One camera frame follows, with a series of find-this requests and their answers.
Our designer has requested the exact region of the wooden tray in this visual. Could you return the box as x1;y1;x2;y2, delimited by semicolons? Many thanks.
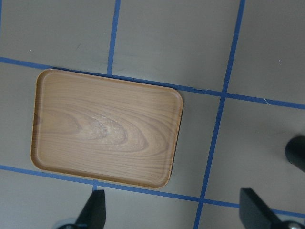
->
30;69;183;189

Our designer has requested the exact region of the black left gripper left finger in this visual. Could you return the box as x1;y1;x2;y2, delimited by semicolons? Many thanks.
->
76;190;105;229

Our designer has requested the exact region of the black wine bottle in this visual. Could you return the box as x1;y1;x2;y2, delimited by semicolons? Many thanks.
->
285;135;305;172

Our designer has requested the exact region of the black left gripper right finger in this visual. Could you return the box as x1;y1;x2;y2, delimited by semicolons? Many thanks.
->
239;188;286;229

